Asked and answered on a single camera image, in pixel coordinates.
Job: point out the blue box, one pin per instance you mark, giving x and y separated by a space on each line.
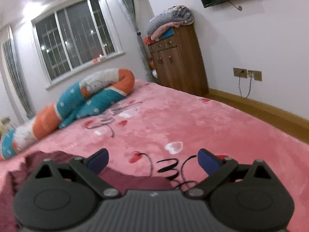
169 33

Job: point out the folded pink blanket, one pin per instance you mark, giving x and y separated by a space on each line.
164 29

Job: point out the brass wall socket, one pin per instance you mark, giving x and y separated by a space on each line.
255 75
239 72

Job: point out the brown wooden cabinet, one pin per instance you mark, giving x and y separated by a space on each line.
179 62

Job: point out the white framed barred window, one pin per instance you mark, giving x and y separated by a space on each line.
72 36

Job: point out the maroon down jacket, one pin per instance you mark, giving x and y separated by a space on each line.
135 178

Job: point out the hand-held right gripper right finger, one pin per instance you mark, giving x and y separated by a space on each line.
208 160

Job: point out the pink heart printed blanket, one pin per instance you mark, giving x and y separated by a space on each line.
193 116

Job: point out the small orange windowsill item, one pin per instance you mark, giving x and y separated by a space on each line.
99 60

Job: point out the orange box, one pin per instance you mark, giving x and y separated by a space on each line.
147 41

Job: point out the folded grey printed blanket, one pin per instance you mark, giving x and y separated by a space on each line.
172 15

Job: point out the grey checked curtain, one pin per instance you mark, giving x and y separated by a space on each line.
138 41
14 72

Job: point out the rolled orange teal rabbit quilt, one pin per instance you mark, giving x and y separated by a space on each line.
72 99

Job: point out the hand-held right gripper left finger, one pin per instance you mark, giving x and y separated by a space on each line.
97 160

